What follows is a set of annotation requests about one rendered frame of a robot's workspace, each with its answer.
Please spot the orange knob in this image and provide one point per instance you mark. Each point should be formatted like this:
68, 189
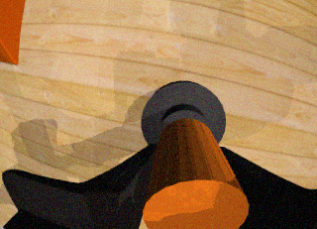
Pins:
192, 185

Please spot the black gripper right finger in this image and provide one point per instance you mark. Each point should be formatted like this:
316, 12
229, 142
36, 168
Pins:
275, 203

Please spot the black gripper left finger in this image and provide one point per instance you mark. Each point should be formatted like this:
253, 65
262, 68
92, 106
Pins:
112, 200

